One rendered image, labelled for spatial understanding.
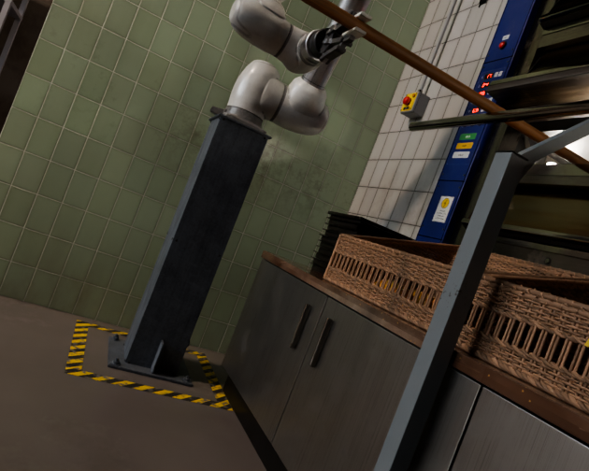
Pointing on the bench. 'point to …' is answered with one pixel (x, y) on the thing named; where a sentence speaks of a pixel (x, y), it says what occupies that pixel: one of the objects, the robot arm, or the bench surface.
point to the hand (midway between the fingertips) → (356, 26)
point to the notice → (442, 208)
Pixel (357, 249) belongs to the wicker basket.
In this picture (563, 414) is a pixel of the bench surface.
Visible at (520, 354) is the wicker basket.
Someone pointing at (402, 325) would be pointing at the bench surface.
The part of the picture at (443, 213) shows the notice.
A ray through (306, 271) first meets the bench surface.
